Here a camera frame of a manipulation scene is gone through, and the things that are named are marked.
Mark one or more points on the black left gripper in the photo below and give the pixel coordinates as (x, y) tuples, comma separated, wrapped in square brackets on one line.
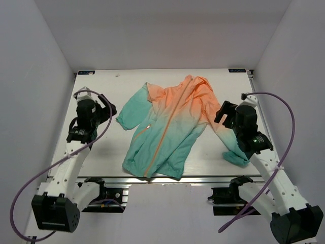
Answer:
[(105, 111)]

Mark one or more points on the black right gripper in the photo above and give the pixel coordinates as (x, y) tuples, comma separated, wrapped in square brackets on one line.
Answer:
[(227, 108)]

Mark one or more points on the peach and teal jacket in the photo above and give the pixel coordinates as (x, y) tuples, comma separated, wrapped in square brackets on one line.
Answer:
[(167, 123)]

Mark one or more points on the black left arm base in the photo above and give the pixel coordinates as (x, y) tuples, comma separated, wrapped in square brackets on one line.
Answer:
[(106, 195)]

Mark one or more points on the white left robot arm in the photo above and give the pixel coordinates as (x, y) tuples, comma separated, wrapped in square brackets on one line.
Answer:
[(60, 205)]

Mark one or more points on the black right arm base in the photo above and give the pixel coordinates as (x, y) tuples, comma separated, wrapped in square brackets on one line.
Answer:
[(226, 200)]

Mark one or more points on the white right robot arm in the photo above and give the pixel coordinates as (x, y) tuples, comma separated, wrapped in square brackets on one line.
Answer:
[(291, 217)]

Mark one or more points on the right blue table label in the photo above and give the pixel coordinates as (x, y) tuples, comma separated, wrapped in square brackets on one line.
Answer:
[(237, 70)]

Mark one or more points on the blue table label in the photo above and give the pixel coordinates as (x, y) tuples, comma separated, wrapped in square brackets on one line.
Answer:
[(237, 70), (91, 72)]

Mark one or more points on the left blue table label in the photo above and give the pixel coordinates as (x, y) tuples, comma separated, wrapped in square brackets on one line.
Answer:
[(91, 72)]

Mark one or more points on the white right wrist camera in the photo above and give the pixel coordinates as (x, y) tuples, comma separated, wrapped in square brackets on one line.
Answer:
[(249, 100)]

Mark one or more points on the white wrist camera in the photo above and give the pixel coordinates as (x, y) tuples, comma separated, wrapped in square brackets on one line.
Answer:
[(249, 100), (82, 94)]

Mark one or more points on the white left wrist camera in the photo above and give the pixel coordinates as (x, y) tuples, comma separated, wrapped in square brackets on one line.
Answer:
[(82, 94)]

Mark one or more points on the aluminium table rail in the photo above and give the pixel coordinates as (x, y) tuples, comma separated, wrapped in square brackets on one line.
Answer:
[(168, 180)]

